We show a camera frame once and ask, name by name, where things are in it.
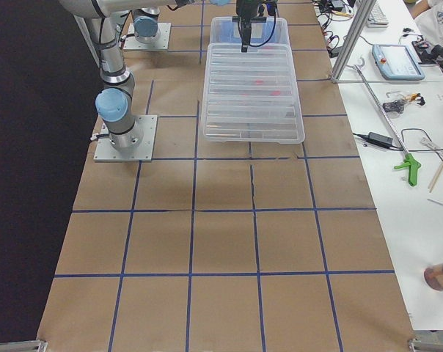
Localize clear plastic box lid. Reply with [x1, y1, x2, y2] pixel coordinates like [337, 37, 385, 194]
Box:
[201, 46, 305, 144]

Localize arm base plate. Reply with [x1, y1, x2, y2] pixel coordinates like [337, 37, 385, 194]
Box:
[93, 115, 158, 162]
[123, 22, 171, 52]

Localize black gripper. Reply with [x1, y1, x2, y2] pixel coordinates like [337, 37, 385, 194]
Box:
[235, 0, 277, 52]

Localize black power adapter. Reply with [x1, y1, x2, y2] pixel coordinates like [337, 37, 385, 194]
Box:
[354, 132, 393, 149]

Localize aluminium frame post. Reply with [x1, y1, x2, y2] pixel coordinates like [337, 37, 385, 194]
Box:
[331, 0, 376, 83]

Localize clear plastic storage box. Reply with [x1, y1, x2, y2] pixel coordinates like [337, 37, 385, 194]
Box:
[209, 16, 291, 51]

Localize brown tape roll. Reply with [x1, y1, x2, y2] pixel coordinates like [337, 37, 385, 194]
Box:
[423, 263, 443, 291]

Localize long metal reacher grabber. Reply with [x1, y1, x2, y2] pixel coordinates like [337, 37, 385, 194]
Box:
[348, 56, 421, 186]

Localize wooden chopsticks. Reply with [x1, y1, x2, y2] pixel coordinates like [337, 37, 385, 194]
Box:
[428, 160, 443, 193]

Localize brown paper table cover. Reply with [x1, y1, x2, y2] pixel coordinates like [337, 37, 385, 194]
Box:
[37, 1, 413, 351]

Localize yellow black small tool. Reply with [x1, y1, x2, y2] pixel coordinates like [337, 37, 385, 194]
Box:
[405, 93, 426, 106]

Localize metal allen key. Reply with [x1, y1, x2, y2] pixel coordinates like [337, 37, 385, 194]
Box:
[427, 198, 443, 206]

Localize robot teach pendant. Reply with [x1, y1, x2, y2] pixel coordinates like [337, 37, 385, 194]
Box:
[371, 44, 425, 81]

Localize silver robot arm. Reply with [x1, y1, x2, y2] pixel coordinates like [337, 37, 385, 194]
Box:
[131, 1, 278, 53]
[60, 0, 191, 151]

